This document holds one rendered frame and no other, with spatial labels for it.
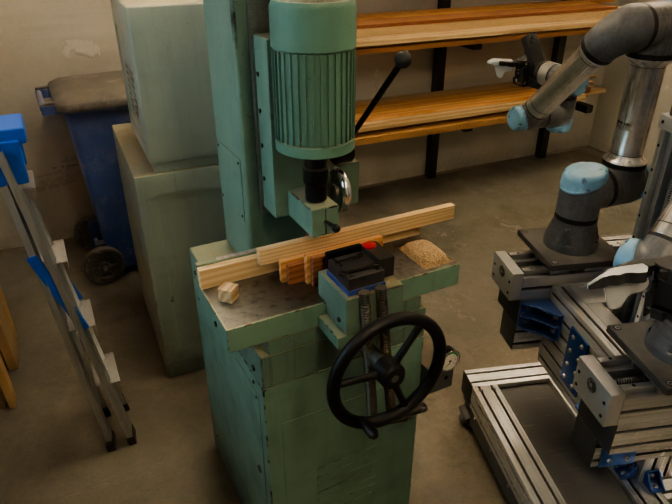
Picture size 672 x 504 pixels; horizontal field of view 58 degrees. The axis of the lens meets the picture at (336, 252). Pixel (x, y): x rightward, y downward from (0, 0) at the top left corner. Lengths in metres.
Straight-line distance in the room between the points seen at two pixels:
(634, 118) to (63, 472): 2.08
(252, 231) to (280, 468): 0.60
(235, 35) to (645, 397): 1.18
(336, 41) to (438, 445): 1.52
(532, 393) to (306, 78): 1.42
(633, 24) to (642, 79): 0.17
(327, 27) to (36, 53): 2.46
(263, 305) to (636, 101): 1.09
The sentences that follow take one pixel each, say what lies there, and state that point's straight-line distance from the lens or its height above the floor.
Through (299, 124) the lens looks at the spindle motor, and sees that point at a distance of 1.27.
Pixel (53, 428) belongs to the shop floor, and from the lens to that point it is 2.54.
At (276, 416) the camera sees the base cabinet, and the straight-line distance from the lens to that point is 1.48.
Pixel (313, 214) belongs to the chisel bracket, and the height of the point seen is 1.06.
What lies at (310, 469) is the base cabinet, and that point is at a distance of 1.66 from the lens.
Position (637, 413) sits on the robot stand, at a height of 0.71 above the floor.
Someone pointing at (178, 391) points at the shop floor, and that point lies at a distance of 2.54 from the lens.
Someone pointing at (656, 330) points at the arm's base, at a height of 0.87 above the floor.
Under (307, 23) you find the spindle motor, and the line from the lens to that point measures 1.22.
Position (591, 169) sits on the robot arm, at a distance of 1.79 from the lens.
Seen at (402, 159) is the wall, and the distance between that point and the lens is 4.30.
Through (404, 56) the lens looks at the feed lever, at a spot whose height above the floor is 1.40.
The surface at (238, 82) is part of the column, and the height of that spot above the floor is 1.31.
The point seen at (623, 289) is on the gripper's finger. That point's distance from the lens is 0.91.
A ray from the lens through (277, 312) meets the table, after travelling 1.32.
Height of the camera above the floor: 1.65
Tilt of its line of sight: 29 degrees down
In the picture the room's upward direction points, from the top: straight up
